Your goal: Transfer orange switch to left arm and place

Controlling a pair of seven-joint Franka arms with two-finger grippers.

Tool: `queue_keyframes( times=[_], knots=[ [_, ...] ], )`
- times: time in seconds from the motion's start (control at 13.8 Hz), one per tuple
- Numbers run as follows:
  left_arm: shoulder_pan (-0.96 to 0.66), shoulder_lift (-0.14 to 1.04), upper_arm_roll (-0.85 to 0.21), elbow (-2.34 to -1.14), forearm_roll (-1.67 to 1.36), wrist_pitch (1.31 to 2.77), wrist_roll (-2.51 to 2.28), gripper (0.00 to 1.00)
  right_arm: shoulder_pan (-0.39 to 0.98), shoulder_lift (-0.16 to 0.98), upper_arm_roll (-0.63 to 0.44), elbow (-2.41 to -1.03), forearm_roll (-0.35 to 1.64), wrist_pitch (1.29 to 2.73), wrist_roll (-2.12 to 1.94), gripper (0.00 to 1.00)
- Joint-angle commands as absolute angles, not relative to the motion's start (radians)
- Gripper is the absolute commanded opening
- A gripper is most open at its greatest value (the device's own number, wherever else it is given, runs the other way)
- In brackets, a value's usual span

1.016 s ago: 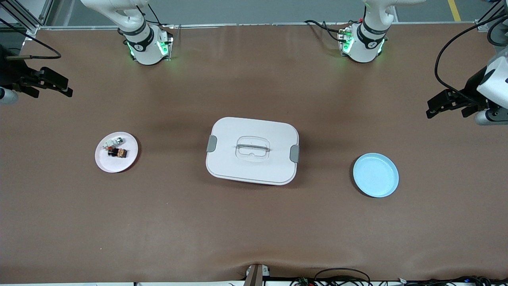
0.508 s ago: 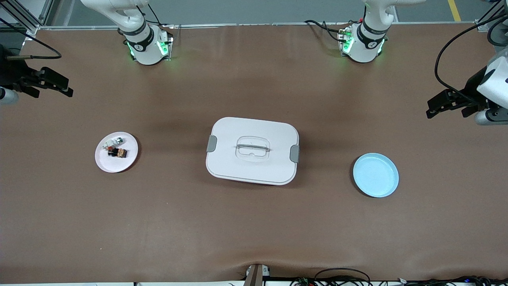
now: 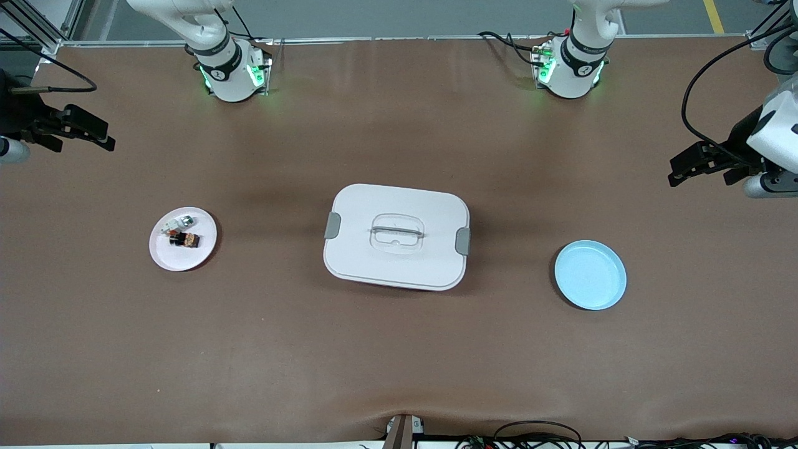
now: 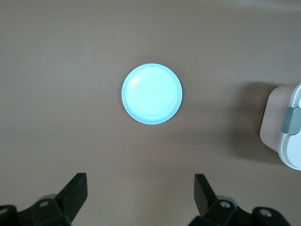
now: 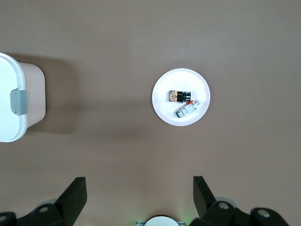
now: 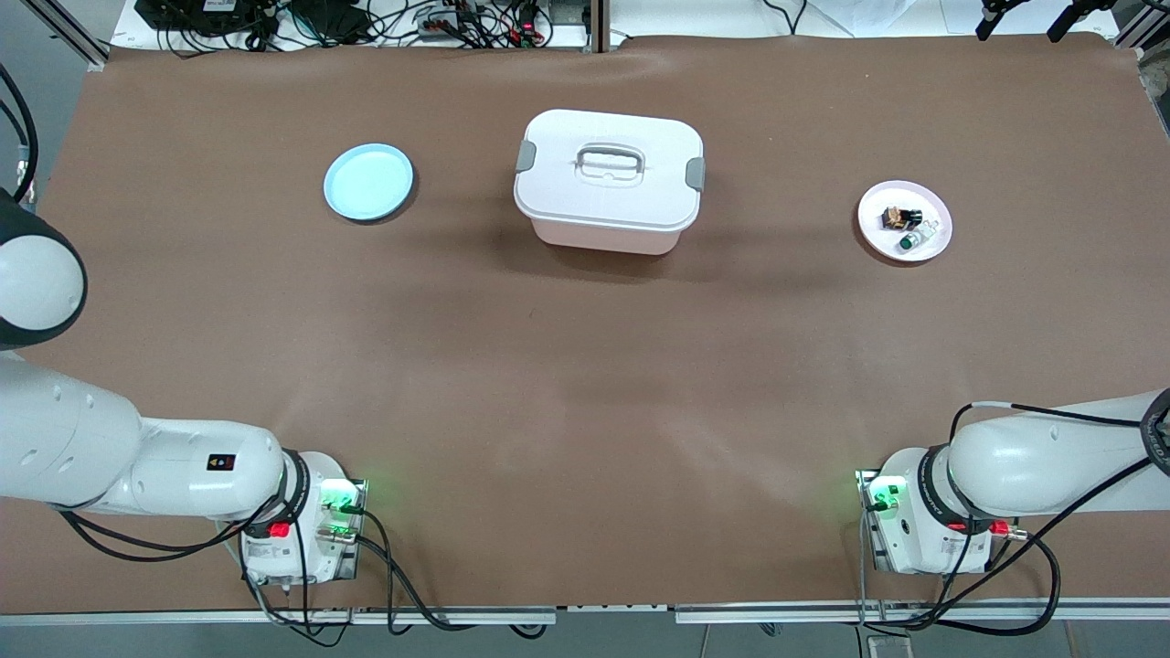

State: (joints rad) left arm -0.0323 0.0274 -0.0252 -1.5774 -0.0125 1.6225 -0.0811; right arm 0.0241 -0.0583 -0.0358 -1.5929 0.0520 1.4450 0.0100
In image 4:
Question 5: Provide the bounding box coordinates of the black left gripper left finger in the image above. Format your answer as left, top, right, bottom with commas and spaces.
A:
0, 173, 88, 226

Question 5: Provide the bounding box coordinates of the light blue round plate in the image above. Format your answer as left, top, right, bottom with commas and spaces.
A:
121, 63, 183, 125

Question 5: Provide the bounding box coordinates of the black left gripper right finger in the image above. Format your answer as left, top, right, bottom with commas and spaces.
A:
188, 173, 293, 226

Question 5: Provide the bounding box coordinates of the white lidded lunch box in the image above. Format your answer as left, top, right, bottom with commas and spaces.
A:
259, 81, 301, 171

